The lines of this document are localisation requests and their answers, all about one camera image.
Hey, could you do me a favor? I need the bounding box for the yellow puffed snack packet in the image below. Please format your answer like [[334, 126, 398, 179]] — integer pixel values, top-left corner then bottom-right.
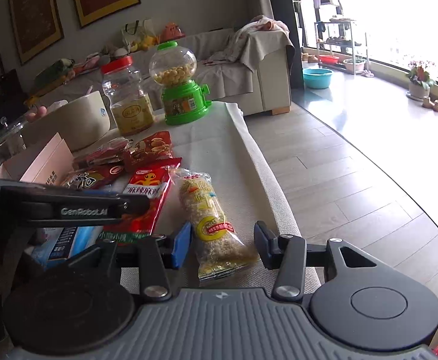
[[173, 167, 258, 283]]

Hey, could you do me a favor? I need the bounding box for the red spicy strip packet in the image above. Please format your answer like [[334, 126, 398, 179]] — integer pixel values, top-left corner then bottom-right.
[[98, 157, 182, 245]]

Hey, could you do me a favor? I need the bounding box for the red yellow chip bag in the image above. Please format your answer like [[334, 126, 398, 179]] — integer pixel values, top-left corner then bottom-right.
[[61, 164, 124, 189]]

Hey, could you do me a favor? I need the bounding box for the glass jar with nuts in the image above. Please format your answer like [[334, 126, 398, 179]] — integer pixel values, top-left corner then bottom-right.
[[0, 115, 28, 166]]

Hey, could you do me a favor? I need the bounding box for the blue snack packet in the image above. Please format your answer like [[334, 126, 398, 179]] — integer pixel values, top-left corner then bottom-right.
[[30, 226, 102, 270]]

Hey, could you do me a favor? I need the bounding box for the pink cardboard box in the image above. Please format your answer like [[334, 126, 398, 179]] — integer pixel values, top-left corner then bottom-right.
[[0, 133, 74, 185]]

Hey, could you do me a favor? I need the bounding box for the dark red jerky packet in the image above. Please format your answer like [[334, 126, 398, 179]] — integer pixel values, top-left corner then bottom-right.
[[72, 136, 131, 170]]

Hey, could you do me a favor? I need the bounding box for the red peanut snack packet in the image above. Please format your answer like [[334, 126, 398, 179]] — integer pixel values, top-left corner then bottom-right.
[[122, 131, 173, 172]]

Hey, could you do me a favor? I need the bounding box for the cream oval container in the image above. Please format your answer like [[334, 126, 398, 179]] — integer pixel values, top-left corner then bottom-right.
[[18, 90, 112, 153]]

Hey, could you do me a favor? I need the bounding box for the red lid plastic jar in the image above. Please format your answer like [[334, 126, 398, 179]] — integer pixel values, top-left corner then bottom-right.
[[101, 55, 155, 137]]

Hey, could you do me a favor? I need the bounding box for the teal plastic basin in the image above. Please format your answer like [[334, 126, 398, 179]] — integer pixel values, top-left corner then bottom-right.
[[303, 68, 333, 89]]

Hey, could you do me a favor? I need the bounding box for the green gumball candy dispenser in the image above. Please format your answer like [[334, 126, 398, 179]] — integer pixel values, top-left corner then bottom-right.
[[149, 41, 212, 125]]

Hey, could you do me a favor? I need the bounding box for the beige covered sofa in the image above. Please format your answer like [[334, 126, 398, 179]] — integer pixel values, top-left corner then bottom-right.
[[26, 16, 295, 120]]

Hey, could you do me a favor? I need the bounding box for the red gold framed picture left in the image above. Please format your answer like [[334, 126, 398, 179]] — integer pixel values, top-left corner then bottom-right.
[[8, 0, 64, 66]]

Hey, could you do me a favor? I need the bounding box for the potted flower plant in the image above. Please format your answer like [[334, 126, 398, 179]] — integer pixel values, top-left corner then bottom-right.
[[407, 61, 435, 102]]

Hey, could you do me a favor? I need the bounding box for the metal shelf rack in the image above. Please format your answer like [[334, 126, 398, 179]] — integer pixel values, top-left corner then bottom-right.
[[315, 18, 370, 76]]

